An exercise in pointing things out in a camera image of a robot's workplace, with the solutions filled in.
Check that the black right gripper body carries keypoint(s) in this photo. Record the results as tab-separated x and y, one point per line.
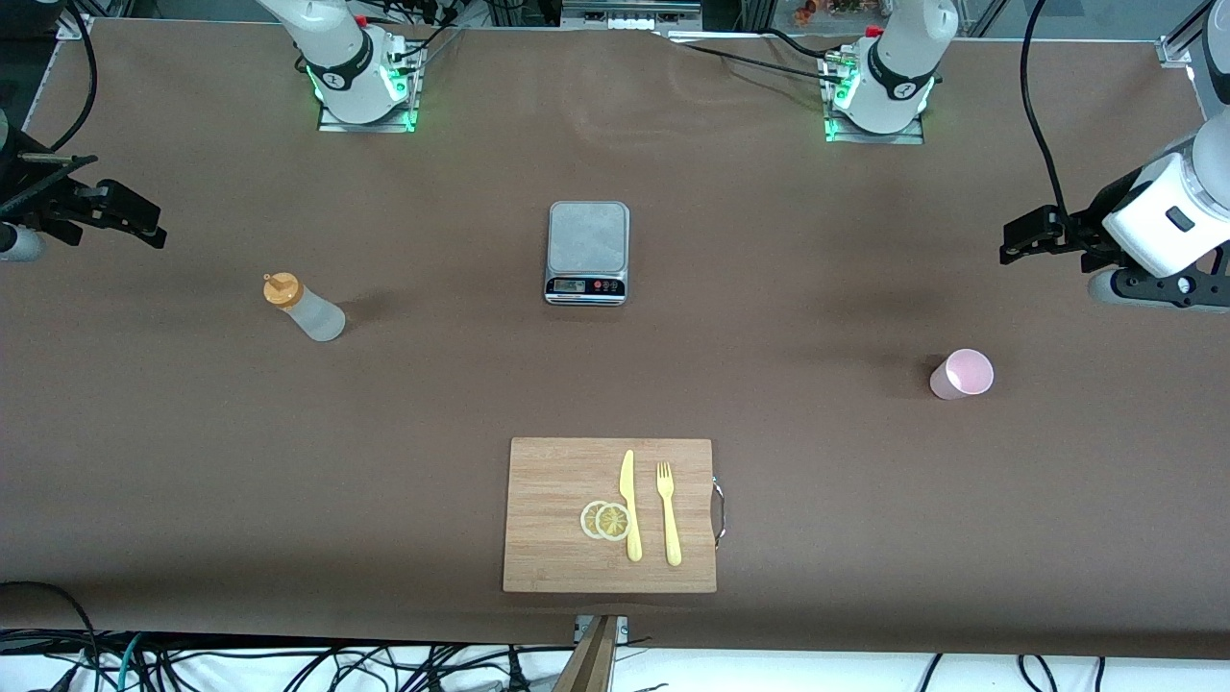
38	195

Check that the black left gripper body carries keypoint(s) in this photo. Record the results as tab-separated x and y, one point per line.
1084	234

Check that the pink plastic cup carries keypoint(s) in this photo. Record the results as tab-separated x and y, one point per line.
947	384

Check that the clear sauce bottle orange cap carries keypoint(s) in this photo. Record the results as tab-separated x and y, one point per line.
312	317

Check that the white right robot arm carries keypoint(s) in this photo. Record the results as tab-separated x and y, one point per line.
336	48

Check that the brown table cover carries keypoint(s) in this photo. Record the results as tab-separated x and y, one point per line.
192	481

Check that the silver digital kitchen scale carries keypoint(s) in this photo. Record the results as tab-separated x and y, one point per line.
588	240

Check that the white power strip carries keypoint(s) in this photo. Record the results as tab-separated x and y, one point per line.
629	21

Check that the yellow plastic fork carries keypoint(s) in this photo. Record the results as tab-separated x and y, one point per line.
672	538

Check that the yellow plastic knife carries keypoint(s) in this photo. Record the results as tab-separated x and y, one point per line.
631	519

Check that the wooden cutting board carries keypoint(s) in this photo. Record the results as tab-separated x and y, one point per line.
548	500

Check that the lemon slice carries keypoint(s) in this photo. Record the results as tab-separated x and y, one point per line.
612	522
587	520

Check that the metal corner bracket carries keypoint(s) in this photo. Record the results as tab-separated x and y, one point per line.
72	29

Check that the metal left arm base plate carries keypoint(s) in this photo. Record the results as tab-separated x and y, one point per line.
874	138

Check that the aluminium frame corner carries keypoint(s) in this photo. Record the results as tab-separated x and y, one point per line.
1174	50

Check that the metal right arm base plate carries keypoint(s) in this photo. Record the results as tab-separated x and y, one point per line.
365	126

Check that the small metal bracket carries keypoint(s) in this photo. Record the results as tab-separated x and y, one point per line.
623	630

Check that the wooden post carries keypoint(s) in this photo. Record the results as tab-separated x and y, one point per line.
591	663

